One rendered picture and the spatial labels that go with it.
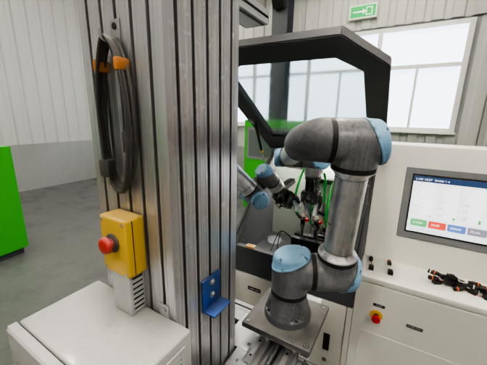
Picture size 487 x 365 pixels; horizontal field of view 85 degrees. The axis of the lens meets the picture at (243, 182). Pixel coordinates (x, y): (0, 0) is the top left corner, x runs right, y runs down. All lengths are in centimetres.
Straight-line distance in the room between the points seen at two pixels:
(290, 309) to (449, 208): 96
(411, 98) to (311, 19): 228
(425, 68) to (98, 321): 531
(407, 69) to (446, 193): 401
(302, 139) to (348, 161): 12
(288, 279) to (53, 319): 59
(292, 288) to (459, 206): 97
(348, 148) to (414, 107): 472
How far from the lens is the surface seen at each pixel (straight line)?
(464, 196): 159
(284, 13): 569
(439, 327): 150
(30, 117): 747
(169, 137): 53
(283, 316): 93
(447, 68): 546
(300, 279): 87
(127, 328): 70
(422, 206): 157
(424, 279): 152
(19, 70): 753
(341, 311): 153
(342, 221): 79
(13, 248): 421
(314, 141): 67
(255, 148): 454
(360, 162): 71
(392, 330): 154
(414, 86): 536
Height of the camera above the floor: 168
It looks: 14 degrees down
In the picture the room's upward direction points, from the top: 1 degrees clockwise
